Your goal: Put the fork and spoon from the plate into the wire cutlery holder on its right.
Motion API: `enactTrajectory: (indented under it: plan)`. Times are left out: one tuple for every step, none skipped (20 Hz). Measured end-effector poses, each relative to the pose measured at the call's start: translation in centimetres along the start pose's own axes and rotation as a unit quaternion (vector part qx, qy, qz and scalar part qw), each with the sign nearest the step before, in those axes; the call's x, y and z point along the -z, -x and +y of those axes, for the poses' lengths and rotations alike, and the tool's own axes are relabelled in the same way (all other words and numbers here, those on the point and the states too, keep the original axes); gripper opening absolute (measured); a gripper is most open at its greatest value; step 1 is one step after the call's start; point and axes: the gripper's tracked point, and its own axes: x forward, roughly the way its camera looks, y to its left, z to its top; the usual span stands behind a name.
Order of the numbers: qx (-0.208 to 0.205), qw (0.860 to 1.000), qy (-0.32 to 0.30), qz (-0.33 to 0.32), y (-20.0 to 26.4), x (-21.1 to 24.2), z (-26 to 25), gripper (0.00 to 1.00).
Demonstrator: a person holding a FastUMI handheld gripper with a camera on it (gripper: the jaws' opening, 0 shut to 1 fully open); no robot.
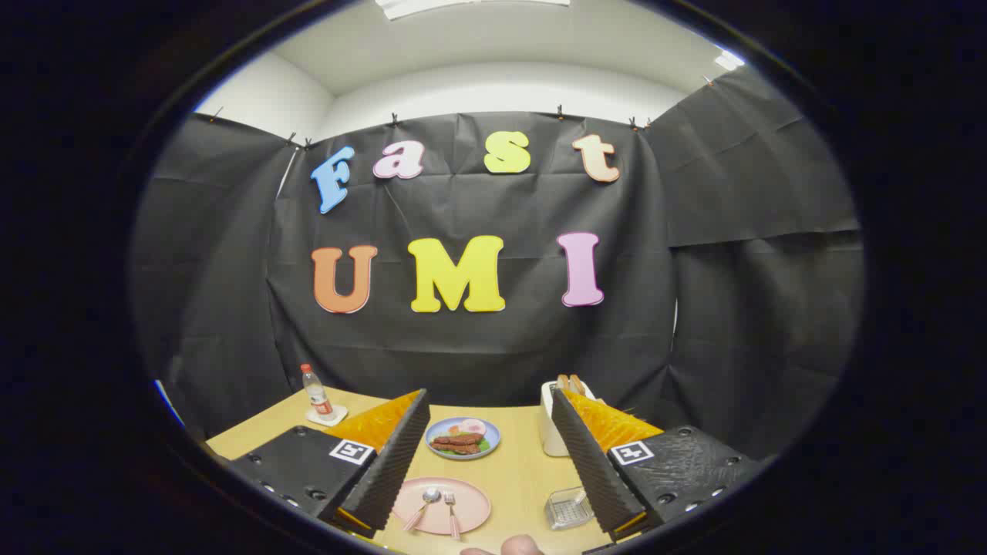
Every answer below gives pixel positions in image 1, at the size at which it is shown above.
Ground long ceiling light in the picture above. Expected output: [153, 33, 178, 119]
[376, 0, 571, 21]

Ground blue plate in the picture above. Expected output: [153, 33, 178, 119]
[425, 417, 501, 461]

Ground black backdrop cloth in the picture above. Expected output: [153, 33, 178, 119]
[131, 66, 864, 463]

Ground metal wire basket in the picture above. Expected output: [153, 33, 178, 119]
[544, 487, 595, 531]

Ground pink plate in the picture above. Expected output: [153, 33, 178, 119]
[392, 477, 492, 537]

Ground white toaster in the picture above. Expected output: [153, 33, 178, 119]
[540, 379, 596, 457]

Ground clear plastic water bottle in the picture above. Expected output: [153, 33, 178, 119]
[301, 364, 334, 419]

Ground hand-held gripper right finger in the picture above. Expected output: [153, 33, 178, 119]
[551, 388, 764, 542]

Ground checked handle spoon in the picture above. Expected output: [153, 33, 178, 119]
[403, 487, 442, 533]

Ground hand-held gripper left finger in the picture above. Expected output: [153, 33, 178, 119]
[227, 388, 431, 540]

